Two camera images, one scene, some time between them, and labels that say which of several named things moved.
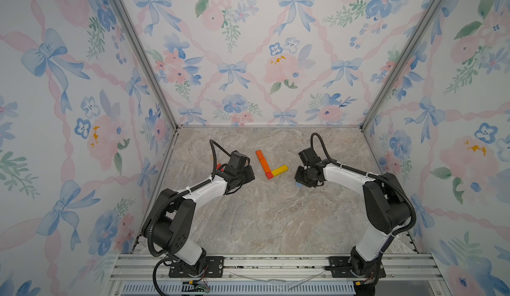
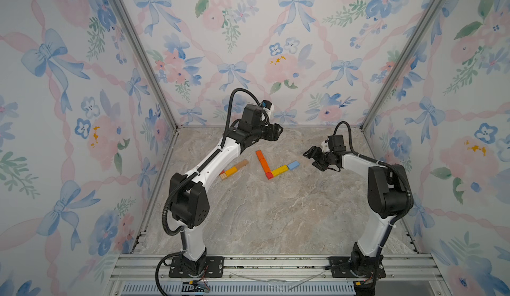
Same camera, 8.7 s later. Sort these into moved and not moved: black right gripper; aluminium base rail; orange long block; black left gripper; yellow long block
Moved: black right gripper; black left gripper
Not moved: orange long block; aluminium base rail; yellow long block
